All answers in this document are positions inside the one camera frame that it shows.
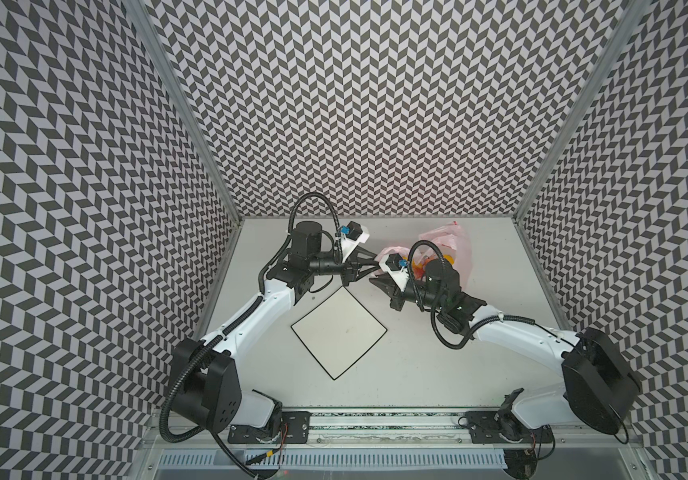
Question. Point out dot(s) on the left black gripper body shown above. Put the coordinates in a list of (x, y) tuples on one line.
[(324, 264)]

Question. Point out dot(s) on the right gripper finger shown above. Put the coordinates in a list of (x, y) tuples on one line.
[(397, 301), (387, 285)]

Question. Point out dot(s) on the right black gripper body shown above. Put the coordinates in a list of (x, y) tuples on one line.
[(398, 291)]

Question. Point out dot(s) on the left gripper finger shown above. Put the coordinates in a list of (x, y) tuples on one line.
[(361, 257), (356, 272)]

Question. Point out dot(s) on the pink plastic bag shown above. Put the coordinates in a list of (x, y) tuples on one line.
[(451, 239)]

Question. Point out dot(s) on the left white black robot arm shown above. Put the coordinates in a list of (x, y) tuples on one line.
[(204, 391)]

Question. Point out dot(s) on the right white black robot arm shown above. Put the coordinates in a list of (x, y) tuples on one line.
[(597, 385)]

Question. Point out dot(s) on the orange fake fruit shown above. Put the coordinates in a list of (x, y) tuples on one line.
[(419, 267)]

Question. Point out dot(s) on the white square mat black border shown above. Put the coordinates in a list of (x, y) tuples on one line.
[(339, 332)]

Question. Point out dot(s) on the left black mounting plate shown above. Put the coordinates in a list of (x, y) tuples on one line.
[(293, 427)]

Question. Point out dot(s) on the white ventilation grille strip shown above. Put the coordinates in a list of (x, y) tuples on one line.
[(345, 460)]

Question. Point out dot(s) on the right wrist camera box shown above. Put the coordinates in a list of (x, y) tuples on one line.
[(397, 269)]

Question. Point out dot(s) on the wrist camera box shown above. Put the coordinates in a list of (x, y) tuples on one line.
[(351, 236), (397, 269)]

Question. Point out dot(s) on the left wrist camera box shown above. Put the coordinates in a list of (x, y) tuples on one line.
[(351, 236)]

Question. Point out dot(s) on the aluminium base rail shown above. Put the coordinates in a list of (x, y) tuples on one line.
[(432, 427)]

